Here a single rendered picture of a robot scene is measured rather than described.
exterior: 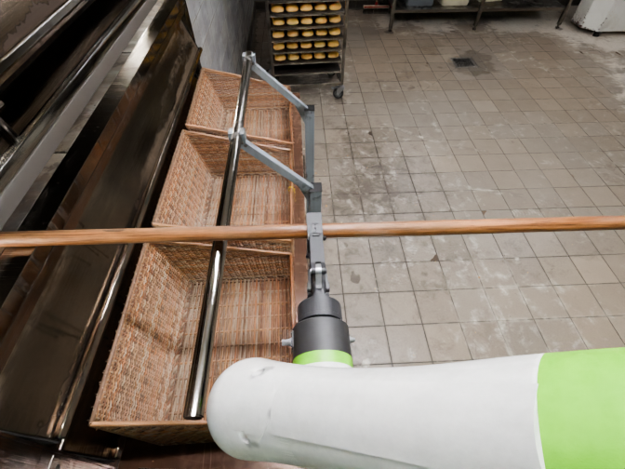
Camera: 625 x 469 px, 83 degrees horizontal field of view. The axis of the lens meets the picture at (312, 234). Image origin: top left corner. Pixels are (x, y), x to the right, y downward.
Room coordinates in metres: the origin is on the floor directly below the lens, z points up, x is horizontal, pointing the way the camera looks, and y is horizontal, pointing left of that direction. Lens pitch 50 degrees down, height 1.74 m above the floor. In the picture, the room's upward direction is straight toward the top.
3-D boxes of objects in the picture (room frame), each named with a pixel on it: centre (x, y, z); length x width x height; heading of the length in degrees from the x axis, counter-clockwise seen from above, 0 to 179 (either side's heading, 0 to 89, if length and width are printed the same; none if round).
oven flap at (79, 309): (1.03, 0.59, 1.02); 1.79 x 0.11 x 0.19; 3
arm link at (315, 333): (0.23, -0.01, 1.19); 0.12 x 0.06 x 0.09; 92
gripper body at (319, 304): (0.30, -0.01, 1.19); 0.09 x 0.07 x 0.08; 2
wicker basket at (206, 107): (1.66, 0.35, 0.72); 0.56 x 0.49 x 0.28; 4
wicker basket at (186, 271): (0.47, 0.29, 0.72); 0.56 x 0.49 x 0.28; 4
